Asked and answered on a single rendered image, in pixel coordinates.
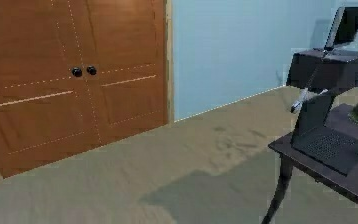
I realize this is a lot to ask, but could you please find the black television set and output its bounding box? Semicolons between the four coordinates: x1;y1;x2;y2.
323;5;358;52

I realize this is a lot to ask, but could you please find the dark wooden table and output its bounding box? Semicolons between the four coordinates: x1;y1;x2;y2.
260;103;358;224

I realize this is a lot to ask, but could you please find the brown wooden double door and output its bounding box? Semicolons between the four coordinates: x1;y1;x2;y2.
0;0;175;179

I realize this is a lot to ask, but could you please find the black cabinet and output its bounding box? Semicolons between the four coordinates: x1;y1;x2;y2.
285;48;358;94

